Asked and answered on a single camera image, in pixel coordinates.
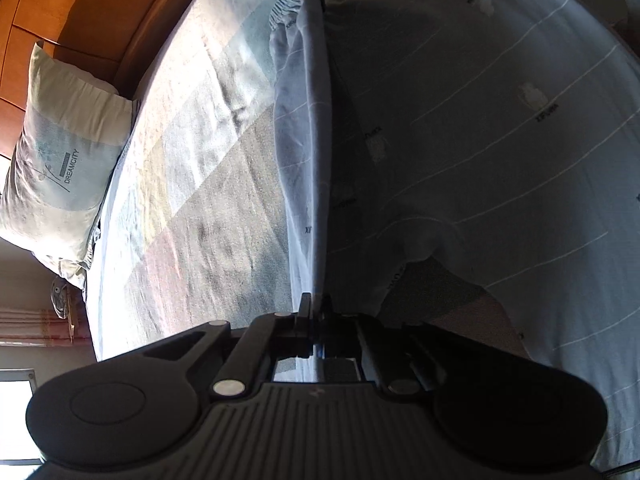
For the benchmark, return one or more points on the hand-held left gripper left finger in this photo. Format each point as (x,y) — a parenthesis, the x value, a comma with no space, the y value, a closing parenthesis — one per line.
(260,340)

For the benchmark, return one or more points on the small wooden shelf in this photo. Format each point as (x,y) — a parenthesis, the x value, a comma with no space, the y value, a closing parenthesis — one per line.
(75,322)

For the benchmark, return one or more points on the grey object on shelf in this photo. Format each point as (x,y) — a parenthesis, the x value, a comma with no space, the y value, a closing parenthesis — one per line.
(60,297)

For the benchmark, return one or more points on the pink checked curtain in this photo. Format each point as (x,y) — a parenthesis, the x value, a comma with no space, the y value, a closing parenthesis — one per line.
(35,327)

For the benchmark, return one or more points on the wooden headboard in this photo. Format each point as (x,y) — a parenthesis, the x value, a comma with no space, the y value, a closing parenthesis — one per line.
(100,20)

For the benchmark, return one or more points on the window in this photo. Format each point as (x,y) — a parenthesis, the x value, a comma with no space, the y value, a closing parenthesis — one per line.
(15,410)

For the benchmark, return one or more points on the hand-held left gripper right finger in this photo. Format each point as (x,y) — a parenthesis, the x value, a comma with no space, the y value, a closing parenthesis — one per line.
(375,340)

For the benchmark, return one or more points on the cream printed pillow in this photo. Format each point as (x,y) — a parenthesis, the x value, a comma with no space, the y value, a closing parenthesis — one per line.
(65,160)

